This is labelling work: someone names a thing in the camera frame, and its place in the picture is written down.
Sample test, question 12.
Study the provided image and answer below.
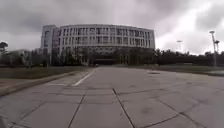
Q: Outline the tall lamp pole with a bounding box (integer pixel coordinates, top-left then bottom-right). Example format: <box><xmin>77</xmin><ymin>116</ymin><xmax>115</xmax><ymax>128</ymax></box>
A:
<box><xmin>208</xmin><ymin>30</ymin><xmax>221</xmax><ymax>68</ymax></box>

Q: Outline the kerb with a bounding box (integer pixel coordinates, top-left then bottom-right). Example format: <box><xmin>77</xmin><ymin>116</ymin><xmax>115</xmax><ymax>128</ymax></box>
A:
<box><xmin>0</xmin><ymin>68</ymin><xmax>94</xmax><ymax>98</ymax></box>

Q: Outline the grey paved plaza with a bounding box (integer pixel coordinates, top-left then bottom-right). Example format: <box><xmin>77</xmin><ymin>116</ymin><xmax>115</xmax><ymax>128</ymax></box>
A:
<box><xmin>0</xmin><ymin>66</ymin><xmax>224</xmax><ymax>128</ymax></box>

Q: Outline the large pale office building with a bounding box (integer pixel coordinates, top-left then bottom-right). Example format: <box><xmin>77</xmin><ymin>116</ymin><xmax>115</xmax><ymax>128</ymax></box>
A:
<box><xmin>40</xmin><ymin>23</ymin><xmax>156</xmax><ymax>66</ymax></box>

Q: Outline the row of trees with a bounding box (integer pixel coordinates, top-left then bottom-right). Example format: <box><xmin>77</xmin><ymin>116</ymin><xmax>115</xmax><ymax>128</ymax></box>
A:
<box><xmin>0</xmin><ymin>41</ymin><xmax>224</xmax><ymax>68</ymax></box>

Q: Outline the grass strip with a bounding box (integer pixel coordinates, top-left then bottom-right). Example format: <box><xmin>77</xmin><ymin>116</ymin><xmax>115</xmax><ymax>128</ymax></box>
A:
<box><xmin>0</xmin><ymin>65</ymin><xmax>88</xmax><ymax>80</ymax></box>

